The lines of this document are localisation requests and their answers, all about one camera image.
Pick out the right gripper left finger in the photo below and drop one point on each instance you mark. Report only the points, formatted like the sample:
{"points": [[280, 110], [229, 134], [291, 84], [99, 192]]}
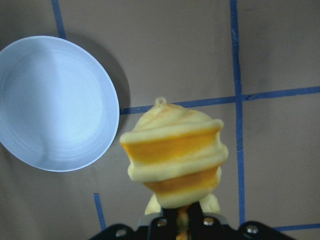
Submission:
{"points": [[154, 226]]}

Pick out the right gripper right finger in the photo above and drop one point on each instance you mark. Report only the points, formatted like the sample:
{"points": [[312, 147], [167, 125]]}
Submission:
{"points": [[212, 226]]}

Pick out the blue plate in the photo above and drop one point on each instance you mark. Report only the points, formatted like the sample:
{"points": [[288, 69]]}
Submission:
{"points": [[59, 110]]}

